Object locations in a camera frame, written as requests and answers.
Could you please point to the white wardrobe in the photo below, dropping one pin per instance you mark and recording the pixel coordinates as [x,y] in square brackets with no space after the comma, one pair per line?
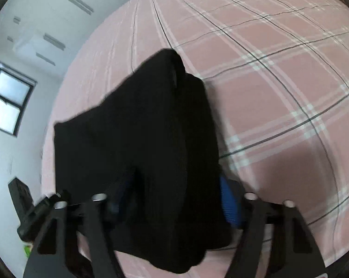
[76,26]

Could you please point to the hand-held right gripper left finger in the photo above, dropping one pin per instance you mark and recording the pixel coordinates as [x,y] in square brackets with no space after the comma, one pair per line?
[123,188]

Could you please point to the pink plaid bed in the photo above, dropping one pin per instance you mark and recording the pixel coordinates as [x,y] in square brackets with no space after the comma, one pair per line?
[278,92]

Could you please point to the black-framed window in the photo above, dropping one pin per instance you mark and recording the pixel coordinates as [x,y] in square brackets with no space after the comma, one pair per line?
[6,104]

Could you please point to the black pants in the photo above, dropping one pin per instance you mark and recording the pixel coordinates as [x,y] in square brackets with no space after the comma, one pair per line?
[148,136]

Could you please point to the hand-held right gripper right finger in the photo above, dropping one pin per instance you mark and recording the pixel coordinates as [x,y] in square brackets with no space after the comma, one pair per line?
[229,205]

